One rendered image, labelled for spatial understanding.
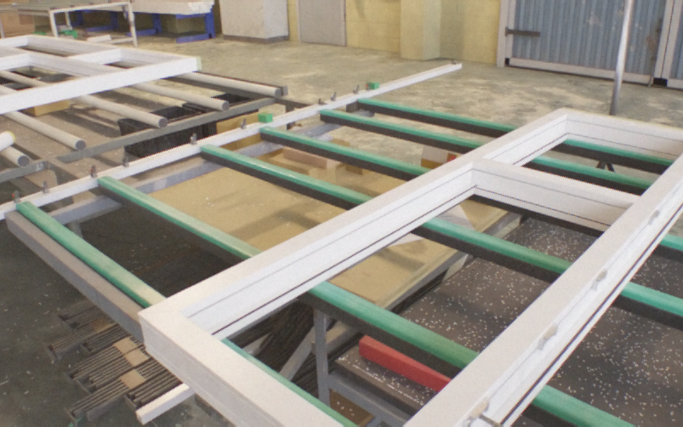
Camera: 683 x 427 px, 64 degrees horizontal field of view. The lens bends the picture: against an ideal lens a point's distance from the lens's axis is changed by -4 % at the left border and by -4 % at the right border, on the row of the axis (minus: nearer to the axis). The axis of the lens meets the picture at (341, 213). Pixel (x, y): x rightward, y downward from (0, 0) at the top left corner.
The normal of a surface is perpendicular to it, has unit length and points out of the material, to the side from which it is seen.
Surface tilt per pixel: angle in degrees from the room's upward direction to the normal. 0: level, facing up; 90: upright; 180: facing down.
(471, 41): 90
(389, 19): 90
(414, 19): 90
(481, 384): 0
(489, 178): 90
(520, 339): 0
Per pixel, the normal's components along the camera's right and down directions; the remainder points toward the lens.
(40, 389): -0.03, -0.90
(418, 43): -0.68, 0.33
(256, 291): 0.73, 0.27
